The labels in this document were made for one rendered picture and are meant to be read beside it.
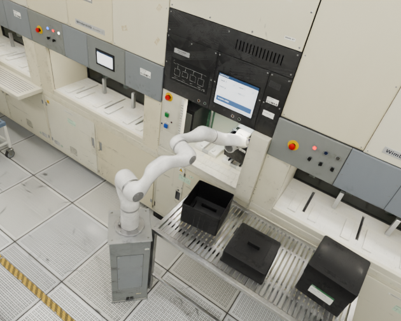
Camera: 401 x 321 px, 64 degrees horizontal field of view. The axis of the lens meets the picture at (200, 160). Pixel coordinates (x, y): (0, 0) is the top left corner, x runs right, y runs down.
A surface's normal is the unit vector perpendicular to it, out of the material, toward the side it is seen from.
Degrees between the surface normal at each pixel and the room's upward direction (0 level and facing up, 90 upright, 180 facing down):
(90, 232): 0
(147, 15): 90
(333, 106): 90
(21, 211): 0
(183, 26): 90
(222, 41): 90
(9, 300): 0
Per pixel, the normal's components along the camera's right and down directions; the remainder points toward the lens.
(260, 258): 0.15, -0.77
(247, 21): -0.54, 0.51
